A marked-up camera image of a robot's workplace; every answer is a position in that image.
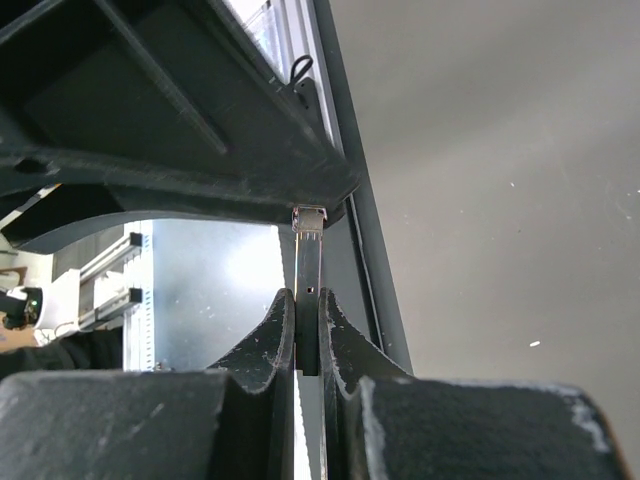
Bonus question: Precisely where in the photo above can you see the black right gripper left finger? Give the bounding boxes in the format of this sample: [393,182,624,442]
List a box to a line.
[1,289,295,479]

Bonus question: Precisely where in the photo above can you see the silver SFP module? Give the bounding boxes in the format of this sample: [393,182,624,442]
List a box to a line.
[292,206,326,376]

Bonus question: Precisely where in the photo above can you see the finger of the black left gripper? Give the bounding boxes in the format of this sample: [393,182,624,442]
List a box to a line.
[1,1,359,253]

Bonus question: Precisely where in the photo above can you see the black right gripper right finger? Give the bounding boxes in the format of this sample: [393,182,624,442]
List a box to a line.
[318,289,628,479]

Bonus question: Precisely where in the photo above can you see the grey slotted cable duct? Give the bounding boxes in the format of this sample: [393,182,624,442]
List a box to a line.
[123,220,156,371]

